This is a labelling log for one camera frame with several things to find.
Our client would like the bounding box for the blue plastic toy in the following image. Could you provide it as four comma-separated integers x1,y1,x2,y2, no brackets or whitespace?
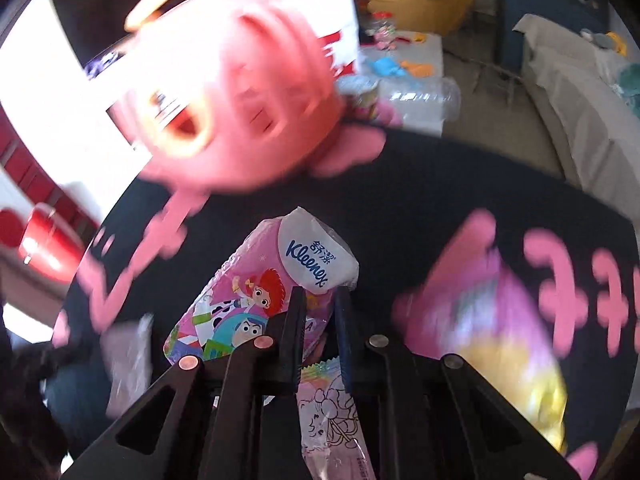
364,57,403,78

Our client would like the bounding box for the navy blue chair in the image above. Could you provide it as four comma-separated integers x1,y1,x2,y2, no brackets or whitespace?
497,0,608,76

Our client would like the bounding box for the pink candy wrapper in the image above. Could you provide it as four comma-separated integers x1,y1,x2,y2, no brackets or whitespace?
295,355,378,480

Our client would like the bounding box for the orange plastic toy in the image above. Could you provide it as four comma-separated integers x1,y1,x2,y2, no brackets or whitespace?
400,60,443,80

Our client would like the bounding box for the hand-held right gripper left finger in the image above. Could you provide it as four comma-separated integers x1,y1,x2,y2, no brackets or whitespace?
60,285,308,480

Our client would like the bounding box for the pink yellow snack packet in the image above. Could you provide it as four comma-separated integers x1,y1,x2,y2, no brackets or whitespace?
392,250,571,461

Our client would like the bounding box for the teal blanket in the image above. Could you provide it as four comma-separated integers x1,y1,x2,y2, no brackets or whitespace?
620,62,640,106

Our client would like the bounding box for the red cabinet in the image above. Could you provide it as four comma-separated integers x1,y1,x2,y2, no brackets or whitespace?
0,140,101,231

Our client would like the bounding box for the printed paper cup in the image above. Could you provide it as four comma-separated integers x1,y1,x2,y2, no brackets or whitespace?
336,76,381,118

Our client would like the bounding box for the black mat with pink print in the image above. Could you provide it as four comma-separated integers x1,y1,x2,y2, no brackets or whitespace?
50,125,640,480

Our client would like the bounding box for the white side table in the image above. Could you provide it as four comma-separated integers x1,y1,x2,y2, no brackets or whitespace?
357,35,446,136

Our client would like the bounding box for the clear plastic bottle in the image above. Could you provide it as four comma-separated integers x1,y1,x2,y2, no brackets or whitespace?
380,77,462,133

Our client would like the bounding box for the small yellow toy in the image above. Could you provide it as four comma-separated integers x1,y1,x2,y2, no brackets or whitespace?
605,31,630,56

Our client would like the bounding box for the pink printed tissue pack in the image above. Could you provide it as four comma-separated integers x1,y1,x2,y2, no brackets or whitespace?
164,205,361,363

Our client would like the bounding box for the pink plastic toy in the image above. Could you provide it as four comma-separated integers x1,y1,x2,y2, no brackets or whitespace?
110,0,388,196

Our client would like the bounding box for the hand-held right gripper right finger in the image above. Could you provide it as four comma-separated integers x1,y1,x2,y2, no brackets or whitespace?
334,286,583,480

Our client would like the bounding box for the clear plastic wrapper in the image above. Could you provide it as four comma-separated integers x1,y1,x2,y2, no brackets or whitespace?
100,314,153,418

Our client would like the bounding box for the red glossy object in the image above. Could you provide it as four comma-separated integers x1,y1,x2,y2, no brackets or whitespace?
19,204,86,283

